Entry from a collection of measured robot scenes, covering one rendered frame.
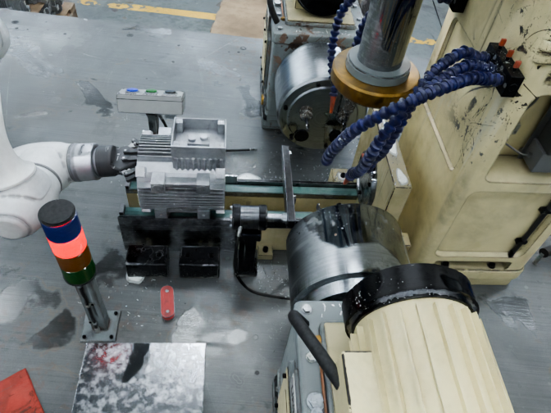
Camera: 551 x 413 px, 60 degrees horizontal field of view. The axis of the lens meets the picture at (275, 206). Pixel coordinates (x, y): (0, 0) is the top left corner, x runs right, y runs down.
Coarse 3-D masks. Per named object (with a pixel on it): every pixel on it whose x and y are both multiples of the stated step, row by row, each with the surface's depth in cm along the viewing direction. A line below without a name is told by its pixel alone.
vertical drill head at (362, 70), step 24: (384, 0) 84; (408, 0) 82; (384, 24) 86; (408, 24) 86; (360, 48) 94; (384, 48) 89; (336, 72) 95; (360, 72) 93; (384, 72) 93; (408, 72) 94; (360, 96) 93; (384, 96) 92
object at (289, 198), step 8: (280, 152) 127; (288, 152) 124; (288, 160) 122; (288, 168) 120; (288, 176) 118; (288, 184) 116; (288, 192) 114; (288, 200) 113; (288, 208) 111; (288, 216) 110; (288, 224) 110
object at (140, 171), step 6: (144, 132) 115; (150, 132) 115; (138, 168) 107; (144, 168) 107; (216, 168) 109; (138, 174) 107; (144, 174) 107; (216, 174) 109; (222, 174) 109; (144, 210) 116; (150, 210) 116
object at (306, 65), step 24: (312, 48) 133; (336, 48) 134; (288, 72) 132; (312, 72) 126; (288, 96) 127; (312, 96) 127; (288, 120) 133; (312, 120) 133; (336, 120) 134; (312, 144) 141
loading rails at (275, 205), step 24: (240, 192) 128; (264, 192) 129; (312, 192) 131; (336, 192) 132; (120, 216) 117; (144, 216) 118; (168, 216) 119; (192, 216) 121; (216, 216) 122; (144, 240) 124; (168, 240) 125; (192, 240) 125; (216, 240) 126; (264, 240) 128
